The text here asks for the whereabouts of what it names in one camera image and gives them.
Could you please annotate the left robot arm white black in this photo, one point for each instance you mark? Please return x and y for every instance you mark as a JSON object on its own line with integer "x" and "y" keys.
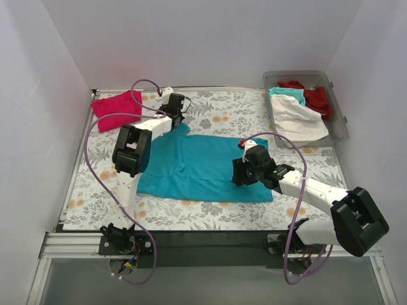
{"x": 131, "y": 158}

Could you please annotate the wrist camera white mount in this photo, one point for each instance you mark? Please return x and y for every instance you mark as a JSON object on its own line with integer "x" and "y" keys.
{"x": 245, "y": 145}
{"x": 165, "y": 92}

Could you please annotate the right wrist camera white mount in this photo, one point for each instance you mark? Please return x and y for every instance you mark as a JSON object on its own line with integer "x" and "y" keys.
{"x": 245, "y": 145}

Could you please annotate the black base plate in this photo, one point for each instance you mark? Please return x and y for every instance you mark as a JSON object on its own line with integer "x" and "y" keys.
{"x": 171, "y": 249}

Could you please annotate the teal blue t shirt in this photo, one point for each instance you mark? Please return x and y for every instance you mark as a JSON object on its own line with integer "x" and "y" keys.
{"x": 183, "y": 166}

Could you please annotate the clear plastic bin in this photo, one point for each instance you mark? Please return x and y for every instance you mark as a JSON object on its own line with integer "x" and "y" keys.
{"x": 311, "y": 80}

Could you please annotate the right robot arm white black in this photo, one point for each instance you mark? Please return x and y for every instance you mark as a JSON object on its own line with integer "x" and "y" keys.
{"x": 355, "y": 222}

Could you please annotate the light mint t shirt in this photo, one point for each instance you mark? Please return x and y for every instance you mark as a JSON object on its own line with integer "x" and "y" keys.
{"x": 298, "y": 94}

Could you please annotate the aluminium frame rail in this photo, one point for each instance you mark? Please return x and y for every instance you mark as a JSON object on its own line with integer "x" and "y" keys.
{"x": 70, "y": 271}

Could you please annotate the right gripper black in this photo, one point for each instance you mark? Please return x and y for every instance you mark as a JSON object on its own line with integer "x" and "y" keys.
{"x": 239, "y": 172}

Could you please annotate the dark red t shirt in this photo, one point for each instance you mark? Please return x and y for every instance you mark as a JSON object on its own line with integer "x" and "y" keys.
{"x": 316, "y": 99}

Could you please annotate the folded pink t shirt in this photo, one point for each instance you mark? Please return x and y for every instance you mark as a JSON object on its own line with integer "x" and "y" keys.
{"x": 122, "y": 103}

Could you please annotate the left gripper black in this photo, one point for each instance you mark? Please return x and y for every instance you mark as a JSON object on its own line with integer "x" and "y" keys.
{"x": 177, "y": 117}

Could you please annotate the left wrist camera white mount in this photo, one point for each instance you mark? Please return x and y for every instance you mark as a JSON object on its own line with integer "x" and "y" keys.
{"x": 165, "y": 92}

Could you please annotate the white t shirt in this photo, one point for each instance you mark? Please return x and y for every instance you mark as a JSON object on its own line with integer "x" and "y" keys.
{"x": 295, "y": 121}

